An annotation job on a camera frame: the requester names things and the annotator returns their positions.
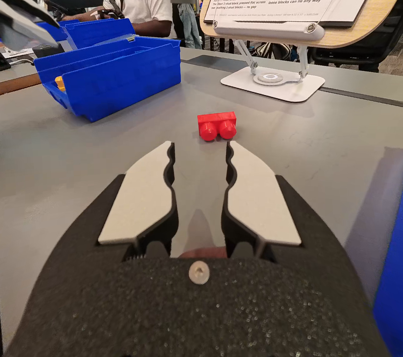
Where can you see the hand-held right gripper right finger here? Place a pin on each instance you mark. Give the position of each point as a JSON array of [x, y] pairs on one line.
[[264, 206]]

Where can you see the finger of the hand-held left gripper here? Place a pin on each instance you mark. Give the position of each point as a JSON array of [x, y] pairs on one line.
[[28, 9], [22, 32]]

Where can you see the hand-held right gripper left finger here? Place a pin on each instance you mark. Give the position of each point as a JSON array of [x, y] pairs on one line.
[[135, 206]]

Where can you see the pile of colourful toy blocks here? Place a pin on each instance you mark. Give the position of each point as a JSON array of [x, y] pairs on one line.
[[59, 83]]

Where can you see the red two-stud toy block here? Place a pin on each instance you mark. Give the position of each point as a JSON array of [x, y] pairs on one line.
[[217, 121]]

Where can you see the blue plastic storage bin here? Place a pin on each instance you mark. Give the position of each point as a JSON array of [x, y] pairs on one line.
[[100, 32], [53, 29], [390, 300], [126, 80]]

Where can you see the grey desk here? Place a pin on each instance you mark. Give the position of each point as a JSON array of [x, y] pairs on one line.
[[94, 158]]

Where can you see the person's right hand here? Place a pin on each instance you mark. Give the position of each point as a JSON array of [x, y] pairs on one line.
[[204, 252]]

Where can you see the black box device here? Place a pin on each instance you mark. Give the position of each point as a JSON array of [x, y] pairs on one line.
[[47, 50]]

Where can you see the black device with stickers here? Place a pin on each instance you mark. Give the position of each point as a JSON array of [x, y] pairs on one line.
[[113, 7]]

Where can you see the white stand with wooden board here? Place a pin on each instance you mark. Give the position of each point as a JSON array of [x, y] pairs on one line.
[[274, 89]]

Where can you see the black white striped bag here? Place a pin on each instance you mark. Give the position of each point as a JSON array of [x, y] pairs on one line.
[[263, 50]]

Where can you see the denim jacket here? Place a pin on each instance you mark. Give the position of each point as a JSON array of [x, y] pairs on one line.
[[189, 26]]

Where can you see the black office chair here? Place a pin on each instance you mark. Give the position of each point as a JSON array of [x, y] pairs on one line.
[[362, 54]]

